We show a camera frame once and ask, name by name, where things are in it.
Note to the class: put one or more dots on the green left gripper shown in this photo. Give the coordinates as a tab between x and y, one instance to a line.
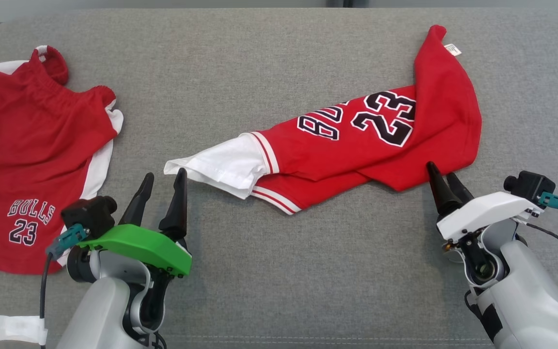
138	247

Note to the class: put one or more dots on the red Bulls 23 jersey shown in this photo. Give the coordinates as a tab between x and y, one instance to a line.
371	145

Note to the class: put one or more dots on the grey partition post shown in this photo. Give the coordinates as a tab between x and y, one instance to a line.
341	3

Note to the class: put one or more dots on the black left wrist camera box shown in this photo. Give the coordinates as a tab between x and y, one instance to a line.
87	213

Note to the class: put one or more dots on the red Bulls 23 shorts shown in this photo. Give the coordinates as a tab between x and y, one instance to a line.
32	145

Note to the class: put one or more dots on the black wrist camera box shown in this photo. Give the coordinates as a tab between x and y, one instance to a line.
531	186
87	213

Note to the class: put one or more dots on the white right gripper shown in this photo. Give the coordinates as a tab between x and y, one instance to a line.
487	213

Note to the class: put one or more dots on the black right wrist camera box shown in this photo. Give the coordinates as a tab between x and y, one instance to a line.
531	186

